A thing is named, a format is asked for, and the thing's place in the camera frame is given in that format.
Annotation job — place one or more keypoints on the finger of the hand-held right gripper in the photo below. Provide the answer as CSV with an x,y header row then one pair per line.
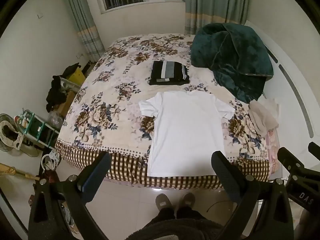
x,y
314,148
287,156

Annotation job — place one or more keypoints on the floral bedsheet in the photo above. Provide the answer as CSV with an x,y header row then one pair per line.
x,y
107,120

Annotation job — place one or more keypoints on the black grey striped folded garment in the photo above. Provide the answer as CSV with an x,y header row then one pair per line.
x,y
168,71

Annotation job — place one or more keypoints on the teal storage shelf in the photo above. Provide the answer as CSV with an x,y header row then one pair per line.
x,y
37,130

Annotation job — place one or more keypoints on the person's black pants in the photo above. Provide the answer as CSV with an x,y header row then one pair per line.
x,y
175,215

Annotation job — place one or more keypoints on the beige crumpled cloth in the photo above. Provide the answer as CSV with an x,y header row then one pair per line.
x,y
262,121

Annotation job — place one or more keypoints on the yellow box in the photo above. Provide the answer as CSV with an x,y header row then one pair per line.
x,y
78,78

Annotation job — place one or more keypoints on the dark red cloth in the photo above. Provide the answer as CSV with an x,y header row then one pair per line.
x,y
52,176

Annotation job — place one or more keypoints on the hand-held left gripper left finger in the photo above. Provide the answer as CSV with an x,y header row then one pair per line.
x,y
96,175

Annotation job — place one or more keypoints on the white crumpled cloth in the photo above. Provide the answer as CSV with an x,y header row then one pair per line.
x,y
271,105

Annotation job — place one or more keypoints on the white t-shirt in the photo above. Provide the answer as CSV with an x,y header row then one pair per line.
x,y
186,130

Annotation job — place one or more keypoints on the small black cloth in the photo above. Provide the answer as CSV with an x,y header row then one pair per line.
x,y
71,69

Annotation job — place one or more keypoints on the brown cardboard box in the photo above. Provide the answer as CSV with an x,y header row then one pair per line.
x,y
65,105

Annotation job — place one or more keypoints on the white curved bed headboard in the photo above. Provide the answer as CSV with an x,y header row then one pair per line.
x,y
295,85

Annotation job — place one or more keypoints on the clear plastic bag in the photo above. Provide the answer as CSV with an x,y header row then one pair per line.
x,y
55,120

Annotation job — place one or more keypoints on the green striped curtain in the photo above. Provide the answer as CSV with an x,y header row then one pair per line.
x,y
86,25
215,2

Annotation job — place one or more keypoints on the person's dark fleece jacket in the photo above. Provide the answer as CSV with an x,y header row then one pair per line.
x,y
175,231

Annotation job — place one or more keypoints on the pink patterned cloth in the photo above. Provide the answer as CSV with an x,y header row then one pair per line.
x,y
273,147

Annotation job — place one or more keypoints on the white wall socket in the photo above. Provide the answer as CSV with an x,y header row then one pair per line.
x,y
80,55

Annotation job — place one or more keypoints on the dark green plush blanket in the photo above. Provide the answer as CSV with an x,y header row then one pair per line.
x,y
235,57

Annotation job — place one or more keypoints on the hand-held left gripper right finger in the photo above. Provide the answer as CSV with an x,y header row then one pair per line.
x,y
225,176

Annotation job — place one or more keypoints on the white floor fan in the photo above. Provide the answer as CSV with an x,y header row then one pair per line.
x,y
10,136

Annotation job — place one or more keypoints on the grey slipper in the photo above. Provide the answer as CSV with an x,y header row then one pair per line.
x,y
163,201
188,200

